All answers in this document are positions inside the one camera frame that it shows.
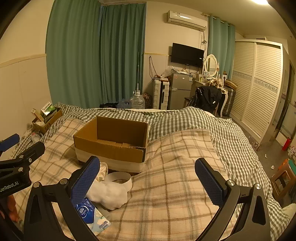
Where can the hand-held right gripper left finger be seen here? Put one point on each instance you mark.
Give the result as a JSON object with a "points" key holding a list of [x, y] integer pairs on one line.
{"points": [[85, 177]]}

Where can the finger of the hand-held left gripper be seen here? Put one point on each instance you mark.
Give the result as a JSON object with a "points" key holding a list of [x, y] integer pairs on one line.
{"points": [[30, 151], [10, 140]]}

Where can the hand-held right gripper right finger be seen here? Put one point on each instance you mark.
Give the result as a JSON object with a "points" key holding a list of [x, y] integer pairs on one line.
{"points": [[210, 183]]}

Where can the person's left hand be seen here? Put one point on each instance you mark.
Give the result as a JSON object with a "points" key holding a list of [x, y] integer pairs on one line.
{"points": [[12, 208]]}

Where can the white crumpled cloth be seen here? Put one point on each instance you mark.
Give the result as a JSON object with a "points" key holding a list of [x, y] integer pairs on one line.
{"points": [[111, 194]]}

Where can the small cardboard box with clutter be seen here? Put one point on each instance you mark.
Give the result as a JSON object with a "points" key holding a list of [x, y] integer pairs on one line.
{"points": [[49, 121]]}

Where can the blue tissue packet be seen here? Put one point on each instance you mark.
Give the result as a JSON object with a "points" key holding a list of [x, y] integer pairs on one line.
{"points": [[92, 215]]}

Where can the open cardboard box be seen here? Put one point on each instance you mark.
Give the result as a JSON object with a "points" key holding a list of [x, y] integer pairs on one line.
{"points": [[115, 148]]}

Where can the beige plaid blanket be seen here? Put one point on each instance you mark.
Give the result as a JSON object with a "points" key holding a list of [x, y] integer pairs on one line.
{"points": [[166, 176]]}

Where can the green and white carton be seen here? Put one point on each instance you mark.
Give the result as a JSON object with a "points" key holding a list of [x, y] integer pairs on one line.
{"points": [[47, 110]]}

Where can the green checked duvet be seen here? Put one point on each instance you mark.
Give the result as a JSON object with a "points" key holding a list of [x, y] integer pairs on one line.
{"points": [[233, 143]]}

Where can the wooden stool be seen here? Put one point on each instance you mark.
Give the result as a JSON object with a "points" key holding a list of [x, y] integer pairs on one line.
{"points": [[281, 179]]}

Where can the blue plastic bag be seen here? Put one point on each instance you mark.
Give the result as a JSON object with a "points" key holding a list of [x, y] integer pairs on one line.
{"points": [[123, 103]]}

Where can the dark suitcase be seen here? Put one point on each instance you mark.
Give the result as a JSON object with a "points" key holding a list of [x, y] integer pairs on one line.
{"points": [[229, 102]]}

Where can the red fire extinguisher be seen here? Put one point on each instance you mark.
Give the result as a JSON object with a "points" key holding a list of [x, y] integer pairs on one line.
{"points": [[286, 143]]}

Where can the black jacket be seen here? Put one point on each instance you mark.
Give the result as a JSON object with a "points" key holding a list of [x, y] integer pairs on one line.
{"points": [[208, 96]]}

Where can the large clear water jug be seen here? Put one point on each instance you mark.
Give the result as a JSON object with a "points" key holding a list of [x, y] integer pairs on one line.
{"points": [[137, 101]]}

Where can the silver small fridge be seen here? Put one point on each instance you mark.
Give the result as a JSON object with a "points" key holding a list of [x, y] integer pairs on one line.
{"points": [[180, 91]]}

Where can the patterned brown bag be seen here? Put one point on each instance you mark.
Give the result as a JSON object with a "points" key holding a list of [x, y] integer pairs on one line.
{"points": [[147, 100]]}

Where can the flat cardboard piece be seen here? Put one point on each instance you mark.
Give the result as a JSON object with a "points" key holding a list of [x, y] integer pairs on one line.
{"points": [[231, 83]]}

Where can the wide dark green curtain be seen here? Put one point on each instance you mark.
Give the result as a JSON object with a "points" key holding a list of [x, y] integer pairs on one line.
{"points": [[71, 58]]}

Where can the white suitcase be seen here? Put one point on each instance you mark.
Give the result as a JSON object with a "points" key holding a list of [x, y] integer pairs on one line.
{"points": [[159, 93]]}

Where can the white louvred wardrobe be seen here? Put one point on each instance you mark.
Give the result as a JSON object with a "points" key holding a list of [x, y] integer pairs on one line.
{"points": [[256, 88]]}

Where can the white pole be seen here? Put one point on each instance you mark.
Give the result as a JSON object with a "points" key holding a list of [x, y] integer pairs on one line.
{"points": [[138, 74]]}

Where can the white oval vanity mirror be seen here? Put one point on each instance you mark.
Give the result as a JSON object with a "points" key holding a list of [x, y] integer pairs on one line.
{"points": [[211, 64]]}

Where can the clear plastic bag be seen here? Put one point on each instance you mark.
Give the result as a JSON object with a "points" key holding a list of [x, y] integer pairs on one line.
{"points": [[170, 71]]}

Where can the narrow dark green curtain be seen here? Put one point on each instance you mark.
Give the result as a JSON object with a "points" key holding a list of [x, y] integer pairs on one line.
{"points": [[122, 55]]}

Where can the light teal curtain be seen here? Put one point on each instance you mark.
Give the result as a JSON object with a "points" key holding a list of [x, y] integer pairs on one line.
{"points": [[219, 46]]}

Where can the white air conditioner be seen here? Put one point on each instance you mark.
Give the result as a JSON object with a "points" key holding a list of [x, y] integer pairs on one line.
{"points": [[185, 19]]}

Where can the black wall television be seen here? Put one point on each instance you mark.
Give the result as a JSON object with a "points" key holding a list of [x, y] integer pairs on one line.
{"points": [[186, 54]]}

